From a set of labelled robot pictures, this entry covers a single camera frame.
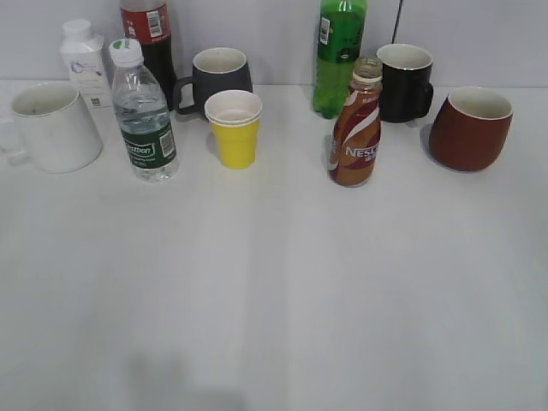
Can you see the brown Nescafe coffee bottle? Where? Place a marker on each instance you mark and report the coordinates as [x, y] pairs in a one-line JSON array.
[[357, 131]]

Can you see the white ceramic mug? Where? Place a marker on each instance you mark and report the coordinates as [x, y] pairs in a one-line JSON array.
[[50, 126]]

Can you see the yellow paper cup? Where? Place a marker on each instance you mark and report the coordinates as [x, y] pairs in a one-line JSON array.
[[234, 116]]

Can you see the red-brown ceramic cup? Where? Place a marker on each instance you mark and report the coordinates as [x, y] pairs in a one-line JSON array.
[[470, 129]]

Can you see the clear water bottle green label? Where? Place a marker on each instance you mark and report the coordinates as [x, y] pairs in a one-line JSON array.
[[142, 114]]

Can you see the dark grey mug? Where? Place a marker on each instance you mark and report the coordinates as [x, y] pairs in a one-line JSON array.
[[214, 70]]

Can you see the black mug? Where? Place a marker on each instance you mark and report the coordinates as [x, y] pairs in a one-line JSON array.
[[407, 91]]

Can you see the green soda bottle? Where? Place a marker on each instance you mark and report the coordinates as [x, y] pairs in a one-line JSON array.
[[341, 27]]

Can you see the cola bottle red label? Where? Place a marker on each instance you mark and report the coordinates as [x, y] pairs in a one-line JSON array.
[[149, 23]]

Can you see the white yogurt bottle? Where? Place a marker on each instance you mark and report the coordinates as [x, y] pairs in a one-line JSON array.
[[82, 52]]

